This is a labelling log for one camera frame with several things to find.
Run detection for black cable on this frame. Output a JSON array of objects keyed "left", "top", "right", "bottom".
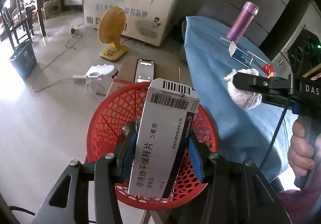
[{"left": 258, "top": 105, "right": 289, "bottom": 172}]

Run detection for yellow floor fan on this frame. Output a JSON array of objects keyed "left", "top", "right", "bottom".
[{"left": 98, "top": 6, "right": 129, "bottom": 62}]

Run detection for white medicine box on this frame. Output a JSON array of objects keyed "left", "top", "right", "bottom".
[{"left": 128, "top": 78, "right": 200, "bottom": 199}]

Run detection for purple thermos bottle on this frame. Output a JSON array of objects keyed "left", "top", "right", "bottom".
[{"left": 226, "top": 1, "right": 259, "bottom": 43}]

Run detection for white tissue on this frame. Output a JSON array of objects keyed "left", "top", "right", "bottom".
[{"left": 223, "top": 68, "right": 263, "bottom": 111}]

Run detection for blue tablecloth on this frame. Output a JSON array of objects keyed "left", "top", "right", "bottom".
[{"left": 181, "top": 15, "right": 302, "bottom": 184}]

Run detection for blue toothpaste box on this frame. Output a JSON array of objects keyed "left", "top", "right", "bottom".
[{"left": 229, "top": 41, "right": 253, "bottom": 68}]

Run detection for long white stick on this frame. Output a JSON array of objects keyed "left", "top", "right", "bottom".
[{"left": 220, "top": 37, "right": 270, "bottom": 65}]

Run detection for black smartphone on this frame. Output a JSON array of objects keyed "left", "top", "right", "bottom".
[{"left": 134, "top": 58, "right": 155, "bottom": 83}]

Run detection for red mesh trash basket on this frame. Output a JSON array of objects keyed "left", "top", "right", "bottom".
[{"left": 86, "top": 79, "right": 218, "bottom": 210}]

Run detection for silver two-door refrigerator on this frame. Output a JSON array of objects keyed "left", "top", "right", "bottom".
[{"left": 261, "top": 0, "right": 320, "bottom": 67}]

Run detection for white small appliance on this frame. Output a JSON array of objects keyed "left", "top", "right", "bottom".
[{"left": 72, "top": 64, "right": 118, "bottom": 95}]

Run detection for dark plastic crate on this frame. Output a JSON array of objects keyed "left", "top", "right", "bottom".
[{"left": 9, "top": 39, "right": 38, "bottom": 80}]

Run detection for cardboard box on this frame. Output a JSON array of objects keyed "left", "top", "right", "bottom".
[{"left": 107, "top": 55, "right": 192, "bottom": 95}]

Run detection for person right hand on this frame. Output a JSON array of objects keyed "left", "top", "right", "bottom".
[{"left": 288, "top": 120, "right": 315, "bottom": 177}]

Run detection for red plastic bag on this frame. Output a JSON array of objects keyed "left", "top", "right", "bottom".
[{"left": 263, "top": 64, "right": 275, "bottom": 76}]

